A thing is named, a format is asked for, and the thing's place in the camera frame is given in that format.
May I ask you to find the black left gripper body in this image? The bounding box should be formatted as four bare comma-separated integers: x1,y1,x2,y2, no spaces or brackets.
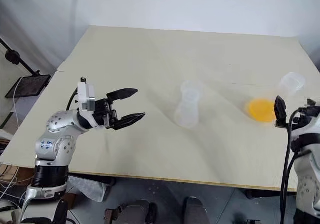
93,97,119,130

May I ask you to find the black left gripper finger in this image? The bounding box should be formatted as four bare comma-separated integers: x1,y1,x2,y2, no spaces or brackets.
109,112,147,131
106,87,139,103

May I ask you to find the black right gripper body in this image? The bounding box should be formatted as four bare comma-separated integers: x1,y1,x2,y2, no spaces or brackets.
298,98,320,121

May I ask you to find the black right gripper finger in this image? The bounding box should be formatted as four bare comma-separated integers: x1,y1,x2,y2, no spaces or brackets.
273,95,288,128

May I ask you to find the cup of orange liquid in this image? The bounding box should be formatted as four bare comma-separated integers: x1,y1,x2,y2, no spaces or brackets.
245,98,278,124

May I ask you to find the clear plastic bottle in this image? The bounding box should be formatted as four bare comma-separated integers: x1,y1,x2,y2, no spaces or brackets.
174,80,205,129

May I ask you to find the white plastic bag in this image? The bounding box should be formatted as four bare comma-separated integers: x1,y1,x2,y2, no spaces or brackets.
66,175,111,203

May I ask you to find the black tablet screen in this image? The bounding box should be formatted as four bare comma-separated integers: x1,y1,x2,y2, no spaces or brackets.
5,74,52,100

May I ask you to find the dark rounded shape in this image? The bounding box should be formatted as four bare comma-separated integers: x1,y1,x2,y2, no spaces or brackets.
104,199,159,224
183,196,210,224

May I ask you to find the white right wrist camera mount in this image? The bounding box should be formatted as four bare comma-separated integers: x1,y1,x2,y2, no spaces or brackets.
291,116,320,141

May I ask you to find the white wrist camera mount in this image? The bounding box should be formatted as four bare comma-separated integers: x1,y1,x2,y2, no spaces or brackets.
291,116,320,141
76,77,97,113

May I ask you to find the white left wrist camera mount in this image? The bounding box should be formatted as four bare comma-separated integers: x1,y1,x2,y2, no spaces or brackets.
76,77,97,113

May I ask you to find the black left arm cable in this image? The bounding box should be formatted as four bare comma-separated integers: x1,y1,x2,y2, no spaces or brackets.
66,89,79,112

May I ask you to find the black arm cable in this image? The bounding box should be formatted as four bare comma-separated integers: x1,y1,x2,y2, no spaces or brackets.
279,108,307,224
66,89,79,112

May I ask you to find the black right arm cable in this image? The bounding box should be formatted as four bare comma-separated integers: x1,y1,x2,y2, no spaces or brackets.
279,108,307,224

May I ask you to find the thin white cable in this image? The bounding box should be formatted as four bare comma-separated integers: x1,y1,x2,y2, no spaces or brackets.
0,78,24,135

